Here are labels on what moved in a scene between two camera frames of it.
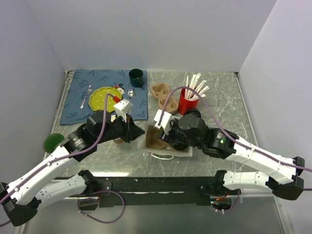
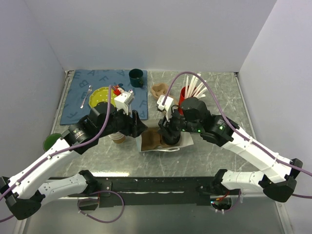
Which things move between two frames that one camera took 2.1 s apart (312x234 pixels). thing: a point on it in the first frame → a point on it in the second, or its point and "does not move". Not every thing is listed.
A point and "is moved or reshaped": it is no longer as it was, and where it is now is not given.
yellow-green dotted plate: [97, 98] does not move
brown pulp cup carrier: [161, 91] does not move
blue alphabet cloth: [80, 84] does not move
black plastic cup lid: [180, 146] is moved or reshaped
